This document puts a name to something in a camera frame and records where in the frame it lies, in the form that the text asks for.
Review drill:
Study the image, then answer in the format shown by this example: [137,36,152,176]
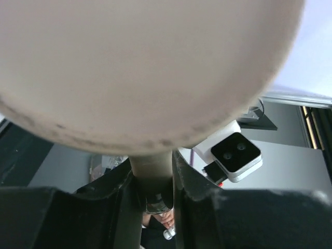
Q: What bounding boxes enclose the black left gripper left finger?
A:
[1,161,142,248]

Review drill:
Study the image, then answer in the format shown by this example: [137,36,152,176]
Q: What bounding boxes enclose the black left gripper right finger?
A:
[173,151,331,248]

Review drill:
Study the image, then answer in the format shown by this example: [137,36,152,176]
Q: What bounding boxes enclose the beige speckled ceramic mug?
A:
[1,1,305,214]

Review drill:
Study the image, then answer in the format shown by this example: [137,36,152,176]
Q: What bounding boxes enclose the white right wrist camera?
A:
[192,120,263,186]

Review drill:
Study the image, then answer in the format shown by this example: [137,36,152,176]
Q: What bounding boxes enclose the grey overhead camera mount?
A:
[237,99,278,131]

